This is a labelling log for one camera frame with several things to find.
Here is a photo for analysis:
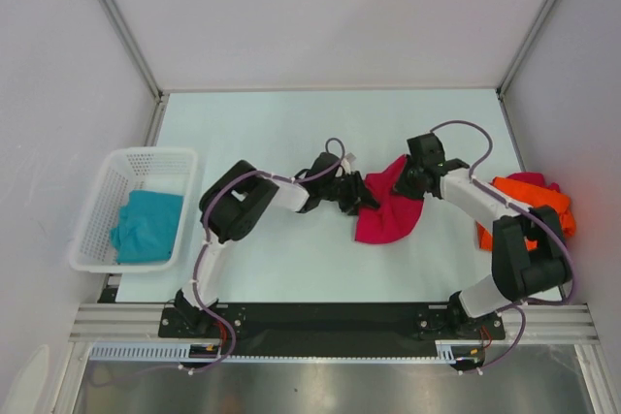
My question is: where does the dark pink t shirt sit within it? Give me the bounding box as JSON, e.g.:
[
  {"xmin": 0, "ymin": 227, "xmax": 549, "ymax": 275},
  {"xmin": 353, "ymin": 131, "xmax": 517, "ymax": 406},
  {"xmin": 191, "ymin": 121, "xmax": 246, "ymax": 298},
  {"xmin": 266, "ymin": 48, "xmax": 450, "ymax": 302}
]
[{"xmin": 507, "ymin": 172, "xmax": 561, "ymax": 192}]

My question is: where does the orange t shirt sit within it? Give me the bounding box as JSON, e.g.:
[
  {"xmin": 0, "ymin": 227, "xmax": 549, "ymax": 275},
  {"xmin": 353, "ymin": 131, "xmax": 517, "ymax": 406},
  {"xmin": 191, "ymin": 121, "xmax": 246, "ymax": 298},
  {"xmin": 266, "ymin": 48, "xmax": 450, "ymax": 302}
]
[{"xmin": 492, "ymin": 176, "xmax": 577, "ymax": 239}]

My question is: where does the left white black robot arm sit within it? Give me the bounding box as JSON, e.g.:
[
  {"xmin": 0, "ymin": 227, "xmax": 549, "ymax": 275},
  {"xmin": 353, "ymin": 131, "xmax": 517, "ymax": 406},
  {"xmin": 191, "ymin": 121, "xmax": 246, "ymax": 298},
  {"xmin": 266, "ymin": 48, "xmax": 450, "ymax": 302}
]
[{"xmin": 171, "ymin": 151, "xmax": 379, "ymax": 336}]

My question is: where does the white plastic laundry basket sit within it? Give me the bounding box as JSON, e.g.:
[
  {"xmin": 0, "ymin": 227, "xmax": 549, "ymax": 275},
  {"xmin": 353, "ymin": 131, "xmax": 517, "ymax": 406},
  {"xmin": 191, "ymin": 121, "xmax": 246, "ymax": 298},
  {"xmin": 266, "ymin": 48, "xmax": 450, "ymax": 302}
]
[{"xmin": 69, "ymin": 147, "xmax": 198, "ymax": 273}]

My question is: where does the teal t shirt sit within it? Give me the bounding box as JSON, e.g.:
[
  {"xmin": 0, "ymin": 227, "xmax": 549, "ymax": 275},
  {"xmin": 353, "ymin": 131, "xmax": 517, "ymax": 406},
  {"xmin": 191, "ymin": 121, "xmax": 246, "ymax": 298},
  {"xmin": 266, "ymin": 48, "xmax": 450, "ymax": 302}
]
[{"xmin": 110, "ymin": 190, "xmax": 183, "ymax": 265}]

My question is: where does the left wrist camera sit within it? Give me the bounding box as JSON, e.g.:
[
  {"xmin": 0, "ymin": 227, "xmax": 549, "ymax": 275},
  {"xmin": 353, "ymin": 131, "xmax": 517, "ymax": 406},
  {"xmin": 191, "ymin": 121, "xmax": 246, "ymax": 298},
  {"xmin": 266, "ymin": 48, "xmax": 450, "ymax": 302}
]
[{"xmin": 306, "ymin": 152, "xmax": 356, "ymax": 181}]

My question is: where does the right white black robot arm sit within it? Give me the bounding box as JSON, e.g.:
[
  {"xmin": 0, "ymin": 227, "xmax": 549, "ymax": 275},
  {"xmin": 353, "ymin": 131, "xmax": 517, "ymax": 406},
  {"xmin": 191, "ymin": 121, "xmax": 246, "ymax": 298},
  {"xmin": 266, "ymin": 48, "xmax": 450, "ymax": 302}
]
[{"xmin": 393, "ymin": 133, "xmax": 573, "ymax": 337}]

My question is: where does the aluminium rail frame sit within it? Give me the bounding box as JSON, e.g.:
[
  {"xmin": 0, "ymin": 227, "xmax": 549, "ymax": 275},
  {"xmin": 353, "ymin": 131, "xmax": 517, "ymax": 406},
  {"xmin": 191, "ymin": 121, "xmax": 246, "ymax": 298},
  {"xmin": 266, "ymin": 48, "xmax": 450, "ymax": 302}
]
[{"xmin": 69, "ymin": 303, "xmax": 600, "ymax": 345}]

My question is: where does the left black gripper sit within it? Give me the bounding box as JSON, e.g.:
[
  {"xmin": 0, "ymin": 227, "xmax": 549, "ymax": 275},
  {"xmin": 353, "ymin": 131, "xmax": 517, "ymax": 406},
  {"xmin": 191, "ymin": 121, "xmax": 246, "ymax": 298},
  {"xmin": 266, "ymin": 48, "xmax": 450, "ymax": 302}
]
[{"xmin": 319, "ymin": 172, "xmax": 382, "ymax": 216}]

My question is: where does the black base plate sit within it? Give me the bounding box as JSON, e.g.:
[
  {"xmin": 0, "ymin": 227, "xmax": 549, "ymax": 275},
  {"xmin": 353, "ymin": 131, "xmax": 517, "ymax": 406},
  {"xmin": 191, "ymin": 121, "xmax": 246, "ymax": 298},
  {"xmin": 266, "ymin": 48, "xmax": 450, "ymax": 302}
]
[{"xmin": 158, "ymin": 298, "xmax": 506, "ymax": 359}]

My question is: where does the slotted white cable duct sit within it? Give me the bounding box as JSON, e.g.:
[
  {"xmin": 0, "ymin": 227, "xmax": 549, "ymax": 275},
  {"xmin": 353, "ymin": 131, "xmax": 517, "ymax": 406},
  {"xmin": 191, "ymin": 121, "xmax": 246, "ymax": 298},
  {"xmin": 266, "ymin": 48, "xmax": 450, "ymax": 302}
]
[{"xmin": 89, "ymin": 342, "xmax": 457, "ymax": 365}]

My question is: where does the magenta t shirt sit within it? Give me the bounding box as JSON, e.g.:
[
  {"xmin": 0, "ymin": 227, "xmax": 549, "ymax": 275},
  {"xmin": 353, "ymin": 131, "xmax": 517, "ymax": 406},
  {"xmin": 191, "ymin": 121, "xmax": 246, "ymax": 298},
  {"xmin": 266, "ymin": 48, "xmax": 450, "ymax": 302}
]
[{"xmin": 354, "ymin": 155, "xmax": 424, "ymax": 245}]

